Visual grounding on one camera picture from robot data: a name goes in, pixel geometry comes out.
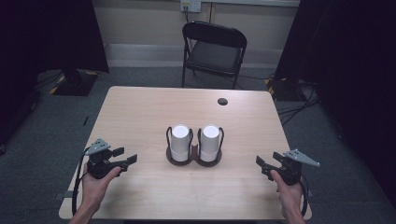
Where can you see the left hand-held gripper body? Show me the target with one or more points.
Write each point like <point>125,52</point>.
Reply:
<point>100,159</point>

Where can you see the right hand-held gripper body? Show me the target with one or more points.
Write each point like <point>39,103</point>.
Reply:
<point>292,164</point>

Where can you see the person's left hand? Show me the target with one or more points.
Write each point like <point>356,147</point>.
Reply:
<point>97,186</point>

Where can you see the person's right hand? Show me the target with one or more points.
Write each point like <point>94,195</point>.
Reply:
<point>289,193</point>

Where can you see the small black floor object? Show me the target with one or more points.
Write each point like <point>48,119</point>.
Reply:
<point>86,121</point>

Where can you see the white paper cup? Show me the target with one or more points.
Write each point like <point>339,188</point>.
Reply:
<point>180,141</point>
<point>209,141</point>

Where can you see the dark double cup holder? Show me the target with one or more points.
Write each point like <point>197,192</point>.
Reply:
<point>195,157</point>

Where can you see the striped black stand base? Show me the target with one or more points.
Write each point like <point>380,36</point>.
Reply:
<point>281,88</point>
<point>74,81</point>

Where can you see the black curtain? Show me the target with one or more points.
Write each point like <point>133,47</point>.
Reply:
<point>348,62</point>
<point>46,37</point>

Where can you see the black folding chair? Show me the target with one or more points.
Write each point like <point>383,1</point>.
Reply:
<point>214,53</point>

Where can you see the white wall socket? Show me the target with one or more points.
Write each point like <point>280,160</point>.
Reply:
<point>190,5</point>

